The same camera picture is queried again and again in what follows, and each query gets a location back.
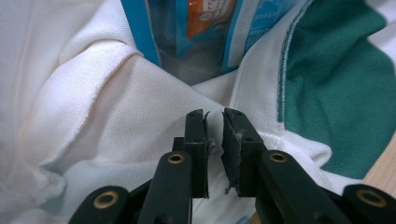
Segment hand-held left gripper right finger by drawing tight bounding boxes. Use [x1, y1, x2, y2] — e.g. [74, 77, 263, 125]
[220, 107, 353, 224]

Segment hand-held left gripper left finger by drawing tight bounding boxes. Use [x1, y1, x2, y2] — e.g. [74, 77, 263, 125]
[145, 108, 217, 224]

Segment white tote bag coloured patches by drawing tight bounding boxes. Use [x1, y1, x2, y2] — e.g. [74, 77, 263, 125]
[0, 0, 396, 224]

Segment blue and orange packet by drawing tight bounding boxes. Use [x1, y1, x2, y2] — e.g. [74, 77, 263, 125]
[120, 0, 307, 87]

